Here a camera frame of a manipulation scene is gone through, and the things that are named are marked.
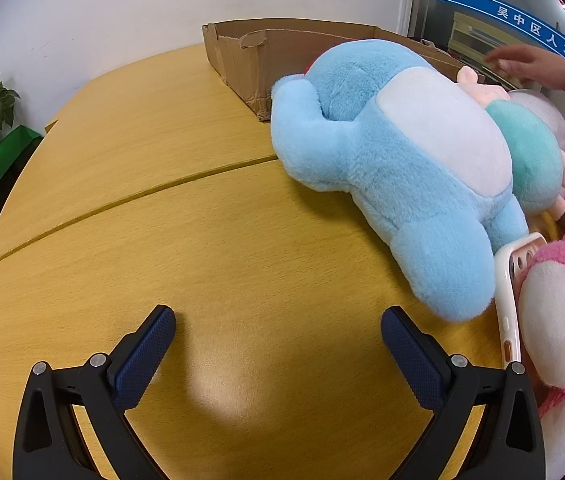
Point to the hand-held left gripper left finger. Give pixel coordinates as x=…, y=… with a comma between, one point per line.
x=142, y=355

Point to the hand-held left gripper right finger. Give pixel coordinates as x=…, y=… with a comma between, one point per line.
x=412, y=360

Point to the panda plush toy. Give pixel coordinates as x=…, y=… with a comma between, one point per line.
x=545, y=115

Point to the pink pig plush toy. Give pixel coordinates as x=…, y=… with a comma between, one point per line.
x=527, y=160

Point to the light blue plush toy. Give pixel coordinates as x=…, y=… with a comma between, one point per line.
x=387, y=185

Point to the brown cardboard box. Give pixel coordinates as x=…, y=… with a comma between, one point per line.
x=242, y=65

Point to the white phone case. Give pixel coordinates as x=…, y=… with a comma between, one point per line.
x=505, y=310

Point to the shelf behind glass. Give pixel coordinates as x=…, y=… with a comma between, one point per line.
x=482, y=35

